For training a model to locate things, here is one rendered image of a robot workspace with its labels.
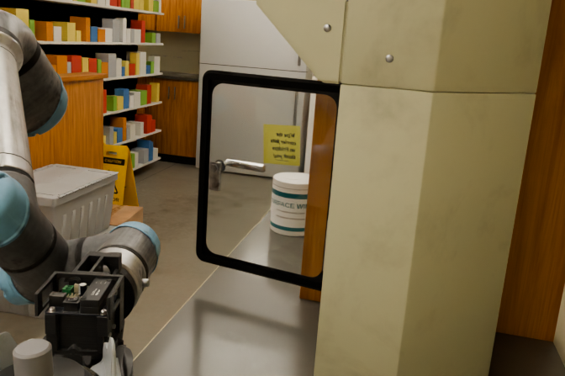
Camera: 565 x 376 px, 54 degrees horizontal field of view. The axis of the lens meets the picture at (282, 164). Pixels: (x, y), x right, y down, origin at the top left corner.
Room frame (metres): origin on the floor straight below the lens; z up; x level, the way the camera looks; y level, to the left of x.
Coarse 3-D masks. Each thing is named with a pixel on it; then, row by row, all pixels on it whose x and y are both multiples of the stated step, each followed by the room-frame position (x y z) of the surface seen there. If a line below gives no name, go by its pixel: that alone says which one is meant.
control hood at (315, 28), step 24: (264, 0) 0.71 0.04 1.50; (288, 0) 0.70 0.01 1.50; (312, 0) 0.69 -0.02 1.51; (336, 0) 0.69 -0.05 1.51; (288, 24) 0.70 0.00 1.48; (312, 24) 0.69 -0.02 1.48; (336, 24) 0.69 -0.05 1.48; (312, 48) 0.69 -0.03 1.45; (336, 48) 0.69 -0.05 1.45; (336, 72) 0.68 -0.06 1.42
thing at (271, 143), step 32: (224, 96) 1.09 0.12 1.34; (256, 96) 1.06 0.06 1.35; (288, 96) 1.03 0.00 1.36; (320, 96) 1.01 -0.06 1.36; (224, 128) 1.09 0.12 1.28; (256, 128) 1.06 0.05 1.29; (288, 128) 1.03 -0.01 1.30; (320, 128) 1.01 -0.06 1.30; (224, 160) 1.08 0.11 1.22; (256, 160) 1.06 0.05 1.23; (288, 160) 1.03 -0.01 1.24; (320, 160) 1.01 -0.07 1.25; (224, 192) 1.08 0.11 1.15; (256, 192) 1.05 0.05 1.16; (288, 192) 1.03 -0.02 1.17; (320, 192) 1.00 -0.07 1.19; (224, 224) 1.08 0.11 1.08; (256, 224) 1.05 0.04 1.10; (288, 224) 1.03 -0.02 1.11; (320, 224) 1.00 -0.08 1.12; (224, 256) 1.08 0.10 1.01; (256, 256) 1.05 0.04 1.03; (288, 256) 1.02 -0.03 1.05; (320, 256) 1.00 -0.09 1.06
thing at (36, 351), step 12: (24, 348) 0.39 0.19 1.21; (36, 348) 0.39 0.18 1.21; (48, 348) 0.39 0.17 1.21; (24, 360) 0.38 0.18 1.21; (36, 360) 0.38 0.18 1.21; (48, 360) 0.39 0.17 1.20; (60, 360) 0.42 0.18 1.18; (72, 360) 0.42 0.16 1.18; (0, 372) 0.40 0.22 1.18; (12, 372) 0.40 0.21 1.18; (24, 372) 0.38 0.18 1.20; (36, 372) 0.38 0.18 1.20; (48, 372) 0.39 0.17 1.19; (60, 372) 0.40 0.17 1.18; (72, 372) 0.40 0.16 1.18; (84, 372) 0.41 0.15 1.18
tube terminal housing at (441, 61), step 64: (384, 0) 0.67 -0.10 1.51; (448, 0) 0.66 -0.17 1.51; (512, 0) 0.72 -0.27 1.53; (384, 64) 0.67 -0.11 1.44; (448, 64) 0.67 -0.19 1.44; (512, 64) 0.73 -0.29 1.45; (384, 128) 0.67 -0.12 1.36; (448, 128) 0.68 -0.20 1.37; (512, 128) 0.75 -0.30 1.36; (384, 192) 0.67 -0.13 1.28; (448, 192) 0.69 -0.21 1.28; (512, 192) 0.76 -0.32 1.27; (384, 256) 0.67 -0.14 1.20; (448, 256) 0.70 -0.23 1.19; (320, 320) 0.68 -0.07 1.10; (384, 320) 0.67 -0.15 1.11; (448, 320) 0.71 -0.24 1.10
